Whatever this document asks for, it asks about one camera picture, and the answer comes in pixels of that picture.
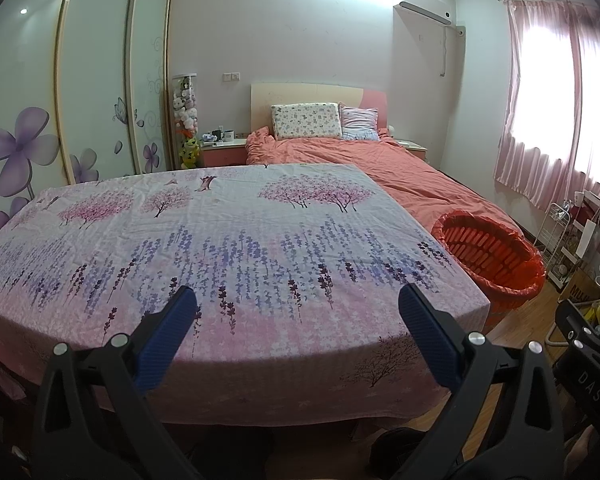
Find cardboard box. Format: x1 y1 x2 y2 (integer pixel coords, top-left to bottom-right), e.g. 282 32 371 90
560 266 600 303

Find red plastic laundry basket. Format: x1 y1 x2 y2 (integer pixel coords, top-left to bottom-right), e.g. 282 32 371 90
430 210 546 333

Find wardrobe with flower doors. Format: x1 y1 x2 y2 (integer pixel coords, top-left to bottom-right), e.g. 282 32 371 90
0 0 176 256

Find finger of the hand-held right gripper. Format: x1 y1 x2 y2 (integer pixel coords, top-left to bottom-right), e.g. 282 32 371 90
555 300 600 357

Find green yellow plush toy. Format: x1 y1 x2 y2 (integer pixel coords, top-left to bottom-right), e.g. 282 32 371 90
180 136 201 170

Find red slatted basket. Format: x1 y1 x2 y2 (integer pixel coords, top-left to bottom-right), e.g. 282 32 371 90
440 217 533 288

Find white wire rack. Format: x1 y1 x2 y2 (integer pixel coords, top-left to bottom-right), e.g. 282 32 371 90
535 200 586 286

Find floral pillow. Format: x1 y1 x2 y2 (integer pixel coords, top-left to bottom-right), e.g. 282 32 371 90
271 102 343 141

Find stack of plush toys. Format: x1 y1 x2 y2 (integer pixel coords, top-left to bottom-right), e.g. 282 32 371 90
171 74 201 170

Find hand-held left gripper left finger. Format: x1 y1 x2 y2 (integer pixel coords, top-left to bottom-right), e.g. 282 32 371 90
30 285 203 480

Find pink striped pillow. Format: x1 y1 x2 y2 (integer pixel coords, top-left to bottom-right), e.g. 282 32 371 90
337 104 381 141

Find pink curtain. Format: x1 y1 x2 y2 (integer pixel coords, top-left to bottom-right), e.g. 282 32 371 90
495 0 600 206

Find floral purple tablecloth table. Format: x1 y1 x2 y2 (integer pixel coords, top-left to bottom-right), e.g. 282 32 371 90
0 164 492 428

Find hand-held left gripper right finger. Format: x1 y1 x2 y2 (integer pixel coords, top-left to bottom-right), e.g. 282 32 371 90
387 282 566 480

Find cream pink bed frame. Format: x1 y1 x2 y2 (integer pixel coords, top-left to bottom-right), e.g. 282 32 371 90
250 82 388 136

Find dark round object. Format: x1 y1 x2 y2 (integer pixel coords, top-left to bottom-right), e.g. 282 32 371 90
375 427 431 466

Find white board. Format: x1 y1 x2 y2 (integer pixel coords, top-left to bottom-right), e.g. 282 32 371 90
577 220 600 261

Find white air conditioner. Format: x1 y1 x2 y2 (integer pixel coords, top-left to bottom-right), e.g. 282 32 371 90
399 0 453 25

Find air conditioner pipe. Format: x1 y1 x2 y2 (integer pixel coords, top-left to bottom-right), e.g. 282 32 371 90
440 24 466 78

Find pink nightstand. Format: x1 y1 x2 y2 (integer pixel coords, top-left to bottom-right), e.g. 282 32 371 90
395 139 429 161
200 137 248 167

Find bed with salmon duvet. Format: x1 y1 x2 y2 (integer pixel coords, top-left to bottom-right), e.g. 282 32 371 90
244 127 521 241

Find person's right forearm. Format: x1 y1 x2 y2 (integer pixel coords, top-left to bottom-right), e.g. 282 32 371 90
565 430 598 480

